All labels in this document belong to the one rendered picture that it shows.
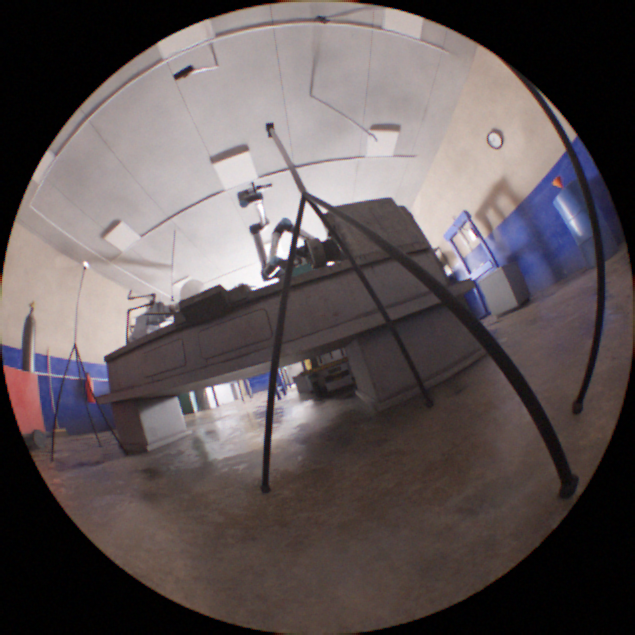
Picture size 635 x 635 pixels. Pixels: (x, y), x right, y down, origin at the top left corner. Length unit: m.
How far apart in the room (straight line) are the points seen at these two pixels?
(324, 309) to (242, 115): 2.82
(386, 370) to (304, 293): 0.60
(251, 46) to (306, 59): 0.69
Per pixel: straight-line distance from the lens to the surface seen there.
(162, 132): 3.32
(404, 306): 0.99
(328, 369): 1.99
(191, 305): 1.20
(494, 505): 0.39
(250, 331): 1.12
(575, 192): 2.99
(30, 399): 2.96
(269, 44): 3.13
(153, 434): 1.82
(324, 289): 1.12
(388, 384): 1.03
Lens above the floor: 0.31
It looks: 14 degrees up
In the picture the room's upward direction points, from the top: 19 degrees counter-clockwise
